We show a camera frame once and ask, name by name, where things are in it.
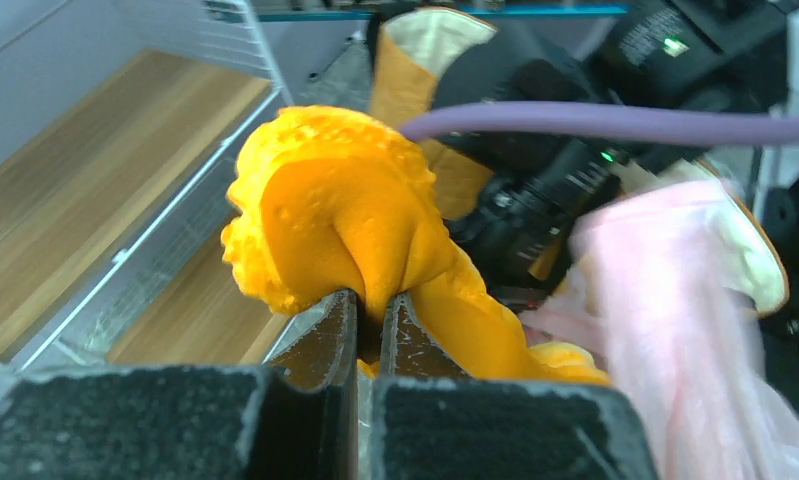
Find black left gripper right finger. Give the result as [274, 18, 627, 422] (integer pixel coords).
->
[371, 294, 658, 480]

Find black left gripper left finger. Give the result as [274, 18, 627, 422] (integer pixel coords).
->
[0, 290, 358, 479]

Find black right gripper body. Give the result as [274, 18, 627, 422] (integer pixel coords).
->
[440, 133, 631, 292]

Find pink plastic bag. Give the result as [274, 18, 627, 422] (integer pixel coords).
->
[522, 180, 799, 479]

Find orange ruffled food piece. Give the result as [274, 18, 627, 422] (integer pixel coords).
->
[221, 106, 609, 386]

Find brown paper grocery bag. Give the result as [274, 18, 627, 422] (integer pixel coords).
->
[384, 1, 797, 312]

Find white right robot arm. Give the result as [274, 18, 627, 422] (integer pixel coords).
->
[432, 1, 798, 301]

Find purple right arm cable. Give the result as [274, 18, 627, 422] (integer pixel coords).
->
[397, 100, 799, 148]

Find white wire wooden shelf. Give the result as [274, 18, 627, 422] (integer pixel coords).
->
[0, 1, 289, 361]

